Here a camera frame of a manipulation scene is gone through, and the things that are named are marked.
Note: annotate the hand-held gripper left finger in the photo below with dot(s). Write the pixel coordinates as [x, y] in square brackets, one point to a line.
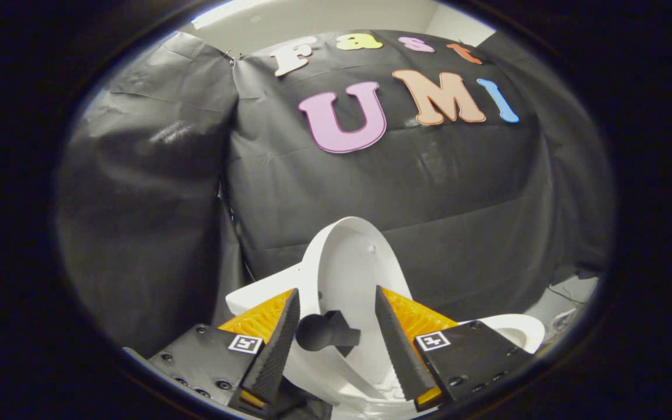
[277, 350]

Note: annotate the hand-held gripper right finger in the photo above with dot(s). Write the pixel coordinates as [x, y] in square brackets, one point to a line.
[400, 350]

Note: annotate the white toilet lid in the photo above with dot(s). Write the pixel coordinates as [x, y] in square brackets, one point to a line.
[347, 268]

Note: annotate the white toilet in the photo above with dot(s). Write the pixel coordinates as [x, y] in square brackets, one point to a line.
[254, 294]

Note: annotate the black backdrop cloth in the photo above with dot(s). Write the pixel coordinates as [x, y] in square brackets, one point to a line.
[400, 186]

